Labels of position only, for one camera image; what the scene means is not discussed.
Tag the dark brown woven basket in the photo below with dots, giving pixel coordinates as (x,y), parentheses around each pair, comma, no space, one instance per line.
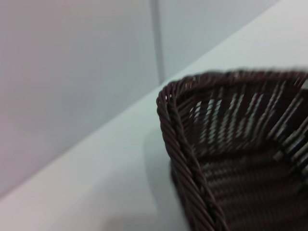
(240,173)

